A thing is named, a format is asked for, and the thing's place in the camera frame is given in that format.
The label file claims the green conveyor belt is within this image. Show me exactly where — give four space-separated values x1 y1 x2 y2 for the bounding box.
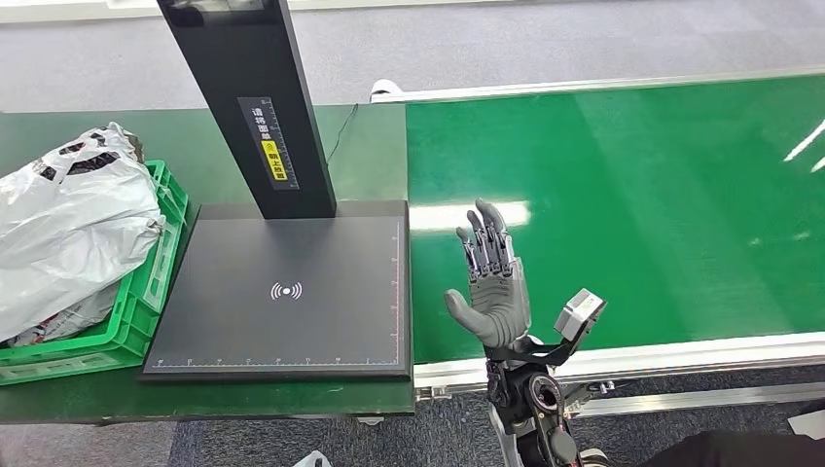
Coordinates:
404 73 825 366

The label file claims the black inbound scanner machine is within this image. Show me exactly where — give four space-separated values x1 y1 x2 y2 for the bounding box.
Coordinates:
137 0 413 385

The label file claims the green plastic crate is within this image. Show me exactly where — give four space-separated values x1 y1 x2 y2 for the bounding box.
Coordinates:
0 159 191 388

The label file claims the white flat sheet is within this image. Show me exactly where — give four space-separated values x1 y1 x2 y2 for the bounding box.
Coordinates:
786 410 825 441

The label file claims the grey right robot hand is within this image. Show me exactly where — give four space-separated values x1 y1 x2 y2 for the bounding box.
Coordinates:
443 198 534 351

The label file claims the thin black table cable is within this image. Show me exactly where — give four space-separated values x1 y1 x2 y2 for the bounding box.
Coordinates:
324 103 360 164

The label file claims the black fabric object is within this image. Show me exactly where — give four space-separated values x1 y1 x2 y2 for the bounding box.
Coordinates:
637 404 825 467

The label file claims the aluminium conveyor frame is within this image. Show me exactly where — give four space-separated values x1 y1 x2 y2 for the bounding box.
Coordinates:
368 62 825 420

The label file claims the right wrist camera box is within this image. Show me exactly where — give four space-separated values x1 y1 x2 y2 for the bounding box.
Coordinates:
553 288 608 342

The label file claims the white courier bag black print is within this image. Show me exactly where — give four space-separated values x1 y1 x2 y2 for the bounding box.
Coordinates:
0 122 167 344

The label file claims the yellow warning sticker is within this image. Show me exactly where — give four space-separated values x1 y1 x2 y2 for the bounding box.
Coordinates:
259 138 288 182

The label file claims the white roller end cap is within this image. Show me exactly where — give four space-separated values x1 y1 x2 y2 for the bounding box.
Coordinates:
369 78 404 104

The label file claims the white courier bag red print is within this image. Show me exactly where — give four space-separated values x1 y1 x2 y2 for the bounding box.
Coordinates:
6 279 125 350

